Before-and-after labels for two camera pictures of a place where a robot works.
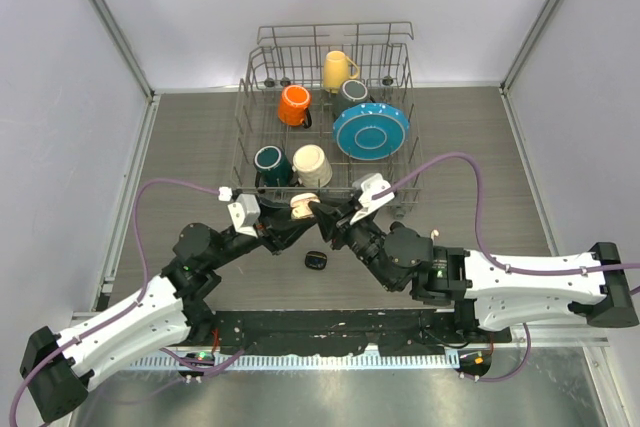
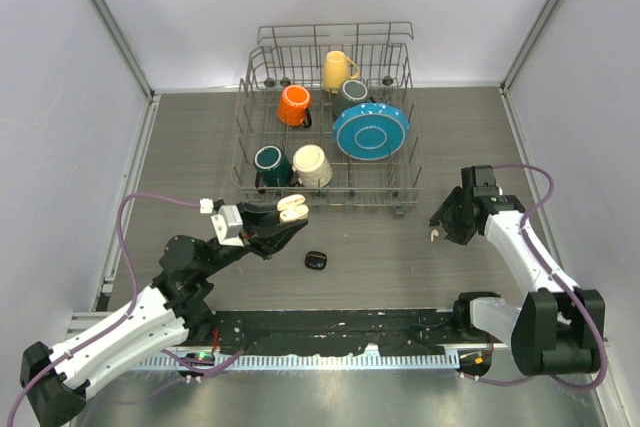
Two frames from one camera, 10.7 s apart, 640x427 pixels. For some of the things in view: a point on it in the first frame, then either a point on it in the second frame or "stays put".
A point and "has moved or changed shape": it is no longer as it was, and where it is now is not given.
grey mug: [352, 92] stays put
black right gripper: [329, 218] → [456, 233]
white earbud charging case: [299, 204] has moved or changed shape
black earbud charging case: [315, 260] stays put
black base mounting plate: [338, 330] stays put
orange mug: [293, 103] stays put
